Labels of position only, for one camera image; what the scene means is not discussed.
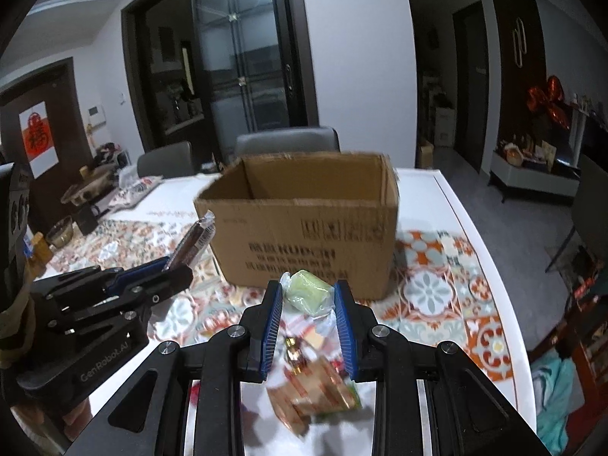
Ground black mug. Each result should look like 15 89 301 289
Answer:
71 204 108 236

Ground gold wrapped candy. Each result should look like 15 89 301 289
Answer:
284 336 305 376

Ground teal cloth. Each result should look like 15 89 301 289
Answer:
529 351 585 433

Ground white low cabinet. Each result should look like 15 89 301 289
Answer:
487 147 583 205

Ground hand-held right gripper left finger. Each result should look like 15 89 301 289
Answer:
66 280 286 456

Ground green snack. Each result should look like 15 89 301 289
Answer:
282 270 336 317

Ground dark brown snack bar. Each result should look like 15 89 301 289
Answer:
164 214 215 271

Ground folded floral cloth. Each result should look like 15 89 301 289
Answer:
109 176 162 210

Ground orange striped snack packet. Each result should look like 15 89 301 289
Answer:
266 358 362 438

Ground brown cardboard box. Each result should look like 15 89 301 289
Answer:
193 152 400 301

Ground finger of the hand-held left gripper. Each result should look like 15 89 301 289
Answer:
46 266 193 334
29 255 172 298

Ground red and white door poster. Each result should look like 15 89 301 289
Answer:
19 101 59 175

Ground dark room door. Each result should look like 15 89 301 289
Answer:
451 0 490 174

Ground red foil balloons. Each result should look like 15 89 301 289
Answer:
527 75 571 129

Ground patterned tile tablecloth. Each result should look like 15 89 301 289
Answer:
28 171 511 456

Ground glass sliding door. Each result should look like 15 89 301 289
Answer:
190 0 317 162

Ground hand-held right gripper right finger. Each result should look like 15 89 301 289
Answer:
334 281 537 456

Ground grey dining chair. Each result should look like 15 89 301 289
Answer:
233 126 340 167
137 141 195 179

